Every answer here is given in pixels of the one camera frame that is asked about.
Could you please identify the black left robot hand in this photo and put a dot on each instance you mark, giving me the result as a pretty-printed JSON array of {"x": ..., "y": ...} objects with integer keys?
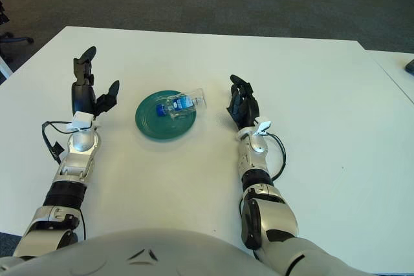
[{"x": 82, "y": 95}]

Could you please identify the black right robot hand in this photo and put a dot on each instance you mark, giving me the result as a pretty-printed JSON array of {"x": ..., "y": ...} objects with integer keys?
[{"x": 247, "y": 111}]

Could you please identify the clear plastic bottle blue cap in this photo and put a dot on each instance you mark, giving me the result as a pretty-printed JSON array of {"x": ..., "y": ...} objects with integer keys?
[{"x": 181, "y": 103}]

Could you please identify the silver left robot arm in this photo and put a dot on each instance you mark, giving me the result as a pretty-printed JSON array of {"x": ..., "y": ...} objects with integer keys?
[{"x": 77, "y": 156}]

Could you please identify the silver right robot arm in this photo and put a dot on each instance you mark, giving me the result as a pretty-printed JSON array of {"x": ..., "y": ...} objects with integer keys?
[{"x": 255, "y": 156}]

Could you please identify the teal round plate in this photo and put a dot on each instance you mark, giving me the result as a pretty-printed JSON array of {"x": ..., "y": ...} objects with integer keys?
[{"x": 155, "y": 127}]

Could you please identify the white right wrist connector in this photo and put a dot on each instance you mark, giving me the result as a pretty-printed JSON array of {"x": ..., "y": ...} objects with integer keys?
[{"x": 263, "y": 125}]

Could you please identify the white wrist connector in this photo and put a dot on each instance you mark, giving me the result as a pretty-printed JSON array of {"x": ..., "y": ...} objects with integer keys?
[
  {"x": 81, "y": 119},
  {"x": 263, "y": 125}
]

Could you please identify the white left wrist connector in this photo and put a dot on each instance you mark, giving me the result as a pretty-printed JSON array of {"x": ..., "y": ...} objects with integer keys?
[{"x": 81, "y": 119}]

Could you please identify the black office chair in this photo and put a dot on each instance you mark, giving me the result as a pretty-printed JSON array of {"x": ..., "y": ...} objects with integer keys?
[{"x": 14, "y": 40}]

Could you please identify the white adjoining table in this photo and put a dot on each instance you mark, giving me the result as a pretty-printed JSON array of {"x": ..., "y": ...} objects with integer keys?
[{"x": 394, "y": 64}]

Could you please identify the dark flat device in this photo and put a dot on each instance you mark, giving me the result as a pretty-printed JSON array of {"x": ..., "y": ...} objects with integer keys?
[{"x": 410, "y": 66}]

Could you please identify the grey robot torso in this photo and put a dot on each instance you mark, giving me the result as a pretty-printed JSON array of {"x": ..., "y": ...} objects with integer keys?
[{"x": 145, "y": 256}]

